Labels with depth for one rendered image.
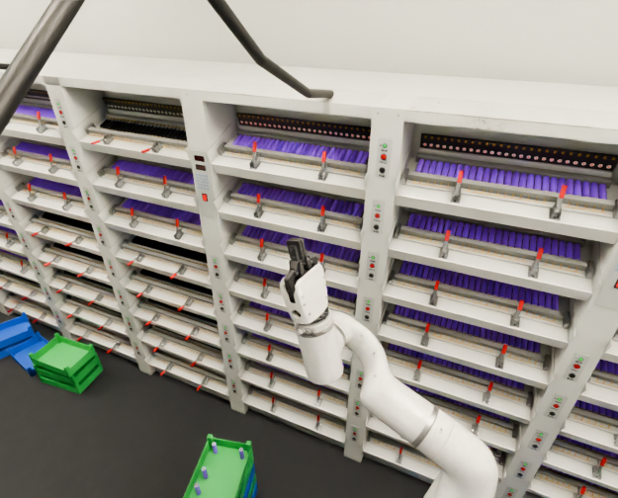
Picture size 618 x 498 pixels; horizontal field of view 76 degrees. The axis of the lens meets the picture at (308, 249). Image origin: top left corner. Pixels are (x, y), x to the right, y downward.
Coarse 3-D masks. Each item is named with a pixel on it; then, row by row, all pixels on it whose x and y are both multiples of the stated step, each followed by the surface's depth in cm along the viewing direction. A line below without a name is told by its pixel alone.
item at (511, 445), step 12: (444, 408) 171; (456, 420) 167; (480, 420) 166; (480, 432) 163; (492, 432) 162; (504, 432) 162; (516, 432) 159; (492, 444) 160; (504, 444) 159; (516, 444) 158
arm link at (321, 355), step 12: (300, 336) 83; (324, 336) 82; (336, 336) 86; (312, 348) 83; (324, 348) 83; (336, 348) 85; (312, 360) 84; (324, 360) 84; (336, 360) 86; (312, 372) 86; (324, 372) 85; (336, 372) 86
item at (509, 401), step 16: (400, 352) 168; (416, 352) 167; (400, 368) 166; (416, 368) 165; (432, 368) 162; (448, 368) 161; (464, 368) 160; (416, 384) 162; (432, 384) 159; (448, 384) 159; (464, 384) 157; (480, 384) 156; (496, 384) 154; (512, 384) 154; (464, 400) 156; (480, 400) 153; (496, 400) 152; (512, 400) 151; (528, 400) 148; (512, 416) 149; (528, 416) 147
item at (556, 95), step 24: (240, 72) 168; (264, 72) 168; (288, 72) 168; (312, 72) 168; (336, 72) 168; (360, 72) 168; (384, 72) 168; (432, 96) 126; (456, 96) 126; (480, 96) 126; (504, 96) 126; (528, 96) 126; (552, 96) 126; (576, 96) 126; (600, 96) 126; (312, 120) 145; (336, 120) 141; (360, 120) 138; (360, 144) 142; (528, 144) 120; (552, 144) 118; (576, 144) 115; (600, 144) 113
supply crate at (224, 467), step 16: (208, 448) 176; (224, 448) 178; (208, 464) 172; (224, 464) 172; (240, 464) 172; (192, 480) 162; (208, 480) 166; (224, 480) 166; (240, 480) 161; (192, 496) 161; (208, 496) 161; (224, 496) 161
